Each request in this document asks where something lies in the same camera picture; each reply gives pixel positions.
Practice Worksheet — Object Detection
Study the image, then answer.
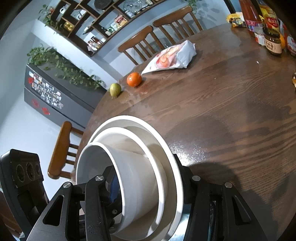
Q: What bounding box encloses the row of condiment jars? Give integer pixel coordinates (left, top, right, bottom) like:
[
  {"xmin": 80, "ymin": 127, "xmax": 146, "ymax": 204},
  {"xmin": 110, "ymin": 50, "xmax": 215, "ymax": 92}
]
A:
[{"xmin": 87, "ymin": 14, "xmax": 130, "ymax": 50}]

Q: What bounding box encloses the small white lid jar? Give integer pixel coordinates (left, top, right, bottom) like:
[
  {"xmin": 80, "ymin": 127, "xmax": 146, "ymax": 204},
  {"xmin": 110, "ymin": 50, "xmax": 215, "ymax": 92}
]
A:
[{"xmin": 254, "ymin": 31, "xmax": 266, "ymax": 45}]

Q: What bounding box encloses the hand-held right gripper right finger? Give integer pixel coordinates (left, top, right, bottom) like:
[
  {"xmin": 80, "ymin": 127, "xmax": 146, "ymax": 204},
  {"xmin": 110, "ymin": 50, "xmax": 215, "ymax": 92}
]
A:
[{"xmin": 172, "ymin": 153, "xmax": 281, "ymax": 241}]

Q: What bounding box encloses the dark round decorative plate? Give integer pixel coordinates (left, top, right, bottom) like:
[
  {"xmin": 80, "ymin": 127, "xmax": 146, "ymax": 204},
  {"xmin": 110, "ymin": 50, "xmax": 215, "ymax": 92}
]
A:
[{"xmin": 94, "ymin": 0, "xmax": 114, "ymax": 10}]

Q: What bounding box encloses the cluster of fridge magnets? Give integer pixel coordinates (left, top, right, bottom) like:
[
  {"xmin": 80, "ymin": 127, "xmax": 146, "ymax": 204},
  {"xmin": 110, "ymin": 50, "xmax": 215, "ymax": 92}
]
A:
[{"xmin": 28, "ymin": 71, "xmax": 64, "ymax": 109}]

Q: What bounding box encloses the wooden chair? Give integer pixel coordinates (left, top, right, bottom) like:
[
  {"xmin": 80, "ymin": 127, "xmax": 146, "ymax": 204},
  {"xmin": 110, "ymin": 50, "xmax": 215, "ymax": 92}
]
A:
[
  {"xmin": 118, "ymin": 25, "xmax": 167, "ymax": 66},
  {"xmin": 153, "ymin": 6, "xmax": 204, "ymax": 40},
  {"xmin": 47, "ymin": 121, "xmax": 85, "ymax": 179}
]

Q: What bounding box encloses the dark sauce jar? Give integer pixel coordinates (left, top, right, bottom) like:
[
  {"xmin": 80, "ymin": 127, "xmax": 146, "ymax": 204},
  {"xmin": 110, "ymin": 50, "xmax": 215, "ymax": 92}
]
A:
[{"xmin": 262, "ymin": 28, "xmax": 283, "ymax": 55}]

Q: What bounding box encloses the white and pink snack bag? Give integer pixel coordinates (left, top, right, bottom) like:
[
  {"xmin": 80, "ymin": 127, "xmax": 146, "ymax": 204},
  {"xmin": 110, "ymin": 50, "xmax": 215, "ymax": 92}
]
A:
[{"xmin": 141, "ymin": 40, "xmax": 197, "ymax": 75}]

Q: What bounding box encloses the red sauce bottle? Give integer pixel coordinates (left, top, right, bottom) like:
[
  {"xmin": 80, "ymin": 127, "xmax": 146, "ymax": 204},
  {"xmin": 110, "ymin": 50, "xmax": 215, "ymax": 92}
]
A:
[{"xmin": 238, "ymin": 0, "xmax": 264, "ymax": 37}]

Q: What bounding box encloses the red label jar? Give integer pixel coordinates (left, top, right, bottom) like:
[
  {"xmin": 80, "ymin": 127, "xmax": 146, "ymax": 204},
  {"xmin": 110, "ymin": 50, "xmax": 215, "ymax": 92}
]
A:
[{"xmin": 283, "ymin": 23, "xmax": 296, "ymax": 57}]

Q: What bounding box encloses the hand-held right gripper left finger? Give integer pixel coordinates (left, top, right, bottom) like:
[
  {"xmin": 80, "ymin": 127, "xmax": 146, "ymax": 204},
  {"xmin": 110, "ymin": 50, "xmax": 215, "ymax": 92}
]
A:
[{"xmin": 26, "ymin": 166, "xmax": 123, "ymax": 241}]

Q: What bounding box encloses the grey fridge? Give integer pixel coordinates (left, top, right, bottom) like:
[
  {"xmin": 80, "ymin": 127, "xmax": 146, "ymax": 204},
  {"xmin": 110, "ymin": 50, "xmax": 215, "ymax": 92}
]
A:
[{"xmin": 24, "ymin": 64, "xmax": 107, "ymax": 129}]

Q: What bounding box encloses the orange tangerine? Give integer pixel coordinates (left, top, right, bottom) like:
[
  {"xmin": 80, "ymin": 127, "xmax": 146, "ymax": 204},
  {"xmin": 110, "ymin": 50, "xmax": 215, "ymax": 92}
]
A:
[{"xmin": 126, "ymin": 72, "xmax": 142, "ymax": 88}]

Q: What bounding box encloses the small white bowl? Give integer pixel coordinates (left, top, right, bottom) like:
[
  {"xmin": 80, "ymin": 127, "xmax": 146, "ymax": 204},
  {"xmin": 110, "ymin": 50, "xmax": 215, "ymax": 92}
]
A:
[{"xmin": 92, "ymin": 127, "xmax": 169, "ymax": 230}]

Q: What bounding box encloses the clear glass plate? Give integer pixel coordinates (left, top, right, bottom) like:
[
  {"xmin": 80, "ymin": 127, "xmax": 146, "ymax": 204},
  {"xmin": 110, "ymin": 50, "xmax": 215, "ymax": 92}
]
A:
[{"xmin": 123, "ymin": 0, "xmax": 142, "ymax": 12}]

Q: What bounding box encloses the white cylindrical bowl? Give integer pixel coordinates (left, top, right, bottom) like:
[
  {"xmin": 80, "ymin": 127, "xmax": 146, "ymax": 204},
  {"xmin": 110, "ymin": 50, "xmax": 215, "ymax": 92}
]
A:
[{"xmin": 76, "ymin": 142, "xmax": 160, "ymax": 235}]

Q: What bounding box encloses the green pear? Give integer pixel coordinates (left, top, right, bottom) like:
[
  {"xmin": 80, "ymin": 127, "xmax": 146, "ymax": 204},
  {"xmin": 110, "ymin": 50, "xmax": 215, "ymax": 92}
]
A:
[{"xmin": 110, "ymin": 83, "xmax": 122, "ymax": 98}]

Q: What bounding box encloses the large white bowl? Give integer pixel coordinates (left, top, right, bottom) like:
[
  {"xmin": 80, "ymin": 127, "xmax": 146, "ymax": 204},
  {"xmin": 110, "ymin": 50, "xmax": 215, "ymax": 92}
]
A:
[{"xmin": 88, "ymin": 115, "xmax": 185, "ymax": 241}]

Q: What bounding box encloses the yellow cap vinegar bottle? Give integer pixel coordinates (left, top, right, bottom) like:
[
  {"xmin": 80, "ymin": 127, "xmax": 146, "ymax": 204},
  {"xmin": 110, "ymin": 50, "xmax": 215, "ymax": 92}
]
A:
[{"xmin": 257, "ymin": 0, "xmax": 280, "ymax": 30}]

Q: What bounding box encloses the dark wooden wall shelf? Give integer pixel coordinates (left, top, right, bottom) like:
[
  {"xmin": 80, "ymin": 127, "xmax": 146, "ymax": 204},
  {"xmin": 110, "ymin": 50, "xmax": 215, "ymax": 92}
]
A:
[{"xmin": 50, "ymin": 0, "xmax": 167, "ymax": 57}]

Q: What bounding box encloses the yellow snack packet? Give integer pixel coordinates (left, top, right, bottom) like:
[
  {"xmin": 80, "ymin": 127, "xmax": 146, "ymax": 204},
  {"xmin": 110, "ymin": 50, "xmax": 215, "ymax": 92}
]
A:
[{"xmin": 226, "ymin": 12, "xmax": 248, "ymax": 28}]

